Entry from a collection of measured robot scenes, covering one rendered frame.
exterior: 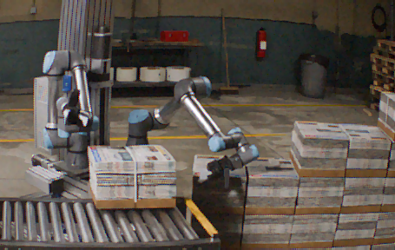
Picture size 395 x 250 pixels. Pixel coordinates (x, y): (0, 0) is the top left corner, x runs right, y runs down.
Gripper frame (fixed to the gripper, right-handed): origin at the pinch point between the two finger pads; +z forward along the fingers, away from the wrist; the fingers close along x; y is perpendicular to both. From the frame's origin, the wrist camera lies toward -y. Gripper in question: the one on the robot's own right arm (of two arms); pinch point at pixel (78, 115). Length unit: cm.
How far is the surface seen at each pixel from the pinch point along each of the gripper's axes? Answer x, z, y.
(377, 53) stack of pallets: -629, -450, -66
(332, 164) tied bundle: -141, 9, 14
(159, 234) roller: -31, 36, 40
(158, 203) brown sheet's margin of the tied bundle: -41, 10, 35
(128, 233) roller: -19, 32, 42
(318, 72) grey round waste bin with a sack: -566, -545, -1
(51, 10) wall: -104, -683, -36
